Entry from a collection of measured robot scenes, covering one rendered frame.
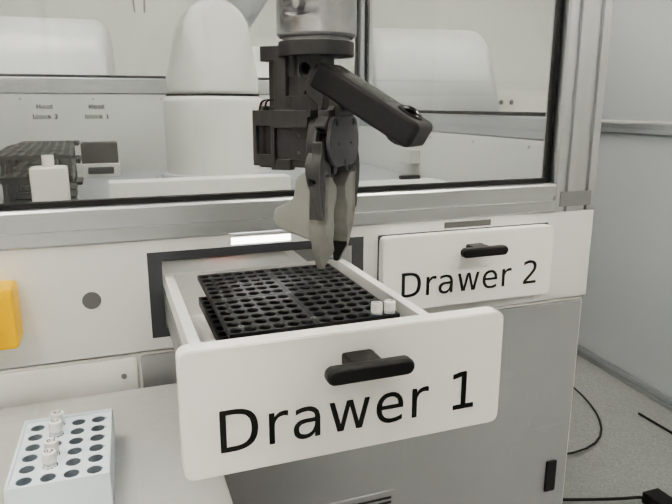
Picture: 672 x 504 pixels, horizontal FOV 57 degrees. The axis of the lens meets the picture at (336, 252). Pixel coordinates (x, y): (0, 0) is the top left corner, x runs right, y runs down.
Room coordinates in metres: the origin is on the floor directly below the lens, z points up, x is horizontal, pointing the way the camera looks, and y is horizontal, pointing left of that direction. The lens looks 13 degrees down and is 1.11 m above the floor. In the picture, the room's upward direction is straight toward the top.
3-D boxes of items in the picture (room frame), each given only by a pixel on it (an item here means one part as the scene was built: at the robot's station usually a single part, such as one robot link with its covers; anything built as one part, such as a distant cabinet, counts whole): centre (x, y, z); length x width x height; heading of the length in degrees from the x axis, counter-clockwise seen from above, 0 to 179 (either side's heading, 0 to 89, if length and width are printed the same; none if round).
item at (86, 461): (0.53, 0.26, 0.78); 0.12 x 0.08 x 0.04; 19
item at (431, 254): (0.90, -0.20, 0.87); 0.29 x 0.02 x 0.11; 110
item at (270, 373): (0.49, -0.01, 0.87); 0.29 x 0.02 x 0.11; 110
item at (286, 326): (0.58, 0.02, 0.90); 0.18 x 0.02 x 0.01; 110
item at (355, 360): (0.47, -0.02, 0.91); 0.07 x 0.04 x 0.01; 110
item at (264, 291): (0.68, 0.05, 0.87); 0.22 x 0.18 x 0.06; 20
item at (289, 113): (0.61, 0.03, 1.11); 0.09 x 0.08 x 0.12; 67
